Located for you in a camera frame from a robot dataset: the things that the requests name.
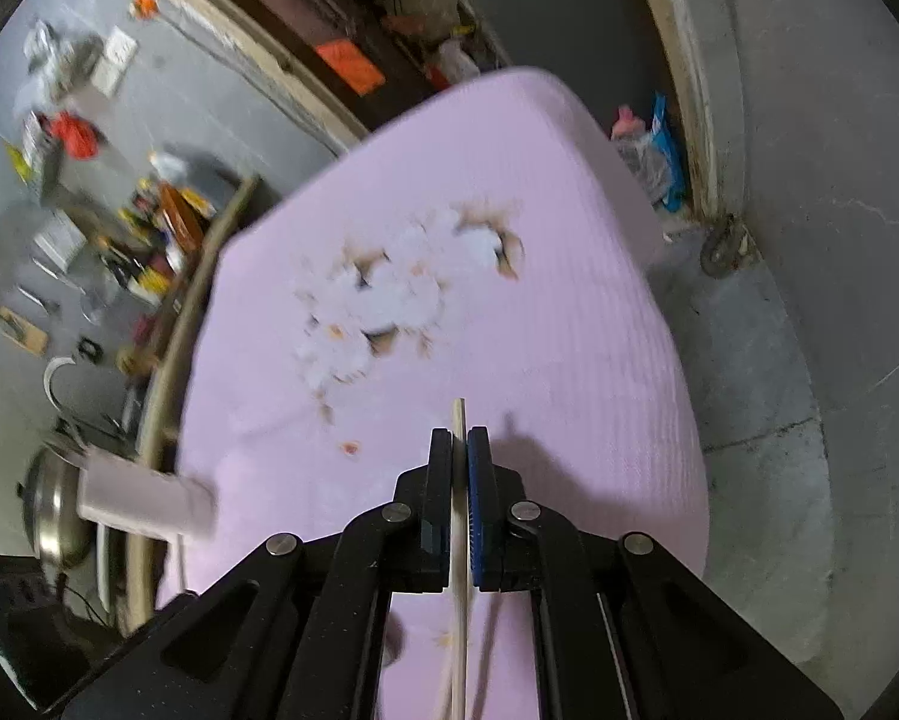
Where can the dark cabinet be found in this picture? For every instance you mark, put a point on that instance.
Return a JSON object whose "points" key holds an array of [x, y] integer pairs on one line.
{"points": [[554, 15]]}

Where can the caster wheel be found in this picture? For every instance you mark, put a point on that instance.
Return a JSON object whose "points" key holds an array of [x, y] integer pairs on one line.
{"points": [[723, 249]]}

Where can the wooden door frame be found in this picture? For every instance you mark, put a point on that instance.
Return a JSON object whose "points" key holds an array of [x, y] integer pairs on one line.
{"points": [[701, 90]]}

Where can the black electrical device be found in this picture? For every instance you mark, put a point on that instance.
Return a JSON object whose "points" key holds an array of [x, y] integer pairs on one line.
{"points": [[22, 630]]}

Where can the pile of snack packets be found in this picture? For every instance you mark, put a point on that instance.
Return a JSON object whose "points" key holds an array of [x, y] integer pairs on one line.
{"points": [[168, 229]]}

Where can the red plastic bag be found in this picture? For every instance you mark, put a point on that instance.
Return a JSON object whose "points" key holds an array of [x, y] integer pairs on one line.
{"points": [[74, 133]]}

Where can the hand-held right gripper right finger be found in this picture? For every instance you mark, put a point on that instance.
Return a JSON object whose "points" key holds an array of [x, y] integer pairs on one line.
{"points": [[478, 510]]}

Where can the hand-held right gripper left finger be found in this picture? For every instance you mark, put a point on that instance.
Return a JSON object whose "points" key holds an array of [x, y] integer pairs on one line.
{"points": [[436, 510]]}

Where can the metal pot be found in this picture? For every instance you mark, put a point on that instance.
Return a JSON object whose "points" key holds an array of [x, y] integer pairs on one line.
{"points": [[48, 510]]}

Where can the blue and white plastic bag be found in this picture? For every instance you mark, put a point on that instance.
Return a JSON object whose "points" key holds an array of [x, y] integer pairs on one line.
{"points": [[656, 157]]}

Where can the wooden chopstick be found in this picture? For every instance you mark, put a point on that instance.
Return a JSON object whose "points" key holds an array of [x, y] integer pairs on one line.
{"points": [[459, 637]]}

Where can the white cylindrical pedestal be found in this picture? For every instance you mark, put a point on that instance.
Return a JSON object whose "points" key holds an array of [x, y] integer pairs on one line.
{"points": [[142, 499]]}

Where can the pink floral tablecloth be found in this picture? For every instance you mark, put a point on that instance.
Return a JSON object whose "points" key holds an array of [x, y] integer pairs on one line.
{"points": [[569, 315]]}

